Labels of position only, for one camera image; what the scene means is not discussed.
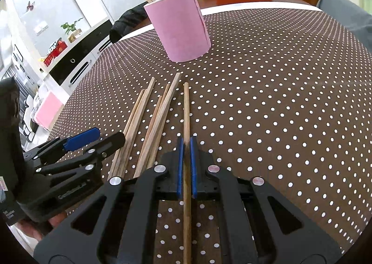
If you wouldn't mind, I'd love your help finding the small potted plant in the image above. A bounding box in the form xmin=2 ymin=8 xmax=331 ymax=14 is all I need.
xmin=60 ymin=18 xmax=84 ymax=44

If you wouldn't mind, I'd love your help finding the person's left hand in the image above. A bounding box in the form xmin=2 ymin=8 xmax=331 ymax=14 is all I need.
xmin=17 ymin=212 xmax=69 ymax=241

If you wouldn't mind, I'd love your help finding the brown polka dot tablecloth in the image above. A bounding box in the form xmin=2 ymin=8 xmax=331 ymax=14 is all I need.
xmin=48 ymin=6 xmax=372 ymax=264

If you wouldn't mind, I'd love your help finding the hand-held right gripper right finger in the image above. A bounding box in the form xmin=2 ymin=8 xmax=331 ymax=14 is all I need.
xmin=189 ymin=136 xmax=342 ymax=264

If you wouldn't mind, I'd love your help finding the white black sideboard cabinet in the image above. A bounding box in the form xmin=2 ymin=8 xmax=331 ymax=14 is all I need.
xmin=38 ymin=19 xmax=112 ymax=87

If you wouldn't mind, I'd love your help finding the bundle of wooden chopsticks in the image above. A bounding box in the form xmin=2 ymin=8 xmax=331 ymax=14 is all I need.
xmin=110 ymin=73 xmax=182 ymax=179

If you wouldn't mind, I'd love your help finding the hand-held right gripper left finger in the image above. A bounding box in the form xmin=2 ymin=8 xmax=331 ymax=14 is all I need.
xmin=33 ymin=136 xmax=185 ymax=264

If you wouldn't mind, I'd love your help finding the pink cylindrical holder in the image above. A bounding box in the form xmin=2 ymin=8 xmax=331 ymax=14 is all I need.
xmin=143 ymin=0 xmax=212 ymax=63

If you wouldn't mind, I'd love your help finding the pink padded seat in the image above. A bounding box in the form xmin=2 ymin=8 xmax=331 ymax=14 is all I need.
xmin=33 ymin=91 xmax=65 ymax=131

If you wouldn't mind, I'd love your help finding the black jacket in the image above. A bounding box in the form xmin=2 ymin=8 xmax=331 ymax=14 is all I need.
xmin=109 ymin=9 xmax=152 ymax=44

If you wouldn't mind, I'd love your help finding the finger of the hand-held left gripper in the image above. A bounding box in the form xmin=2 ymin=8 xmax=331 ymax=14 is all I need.
xmin=23 ymin=127 xmax=101 ymax=163
xmin=29 ymin=131 xmax=126 ymax=177

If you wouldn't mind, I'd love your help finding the red tissue box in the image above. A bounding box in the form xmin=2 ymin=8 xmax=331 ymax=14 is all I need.
xmin=43 ymin=38 xmax=69 ymax=66

